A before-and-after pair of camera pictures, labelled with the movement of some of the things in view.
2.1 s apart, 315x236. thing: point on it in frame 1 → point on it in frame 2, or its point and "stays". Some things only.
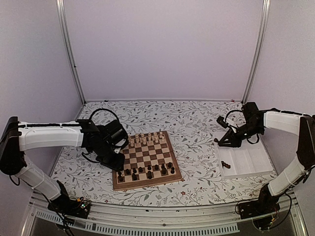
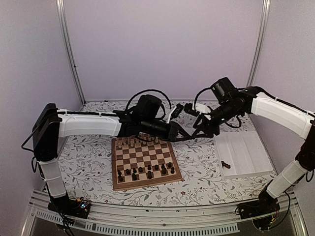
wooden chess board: (149, 160) stays
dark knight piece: (134, 177) stays
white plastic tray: (251, 159) stays
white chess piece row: (143, 139) stays
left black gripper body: (105, 157) → (149, 128)
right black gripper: (229, 134) → (206, 125)
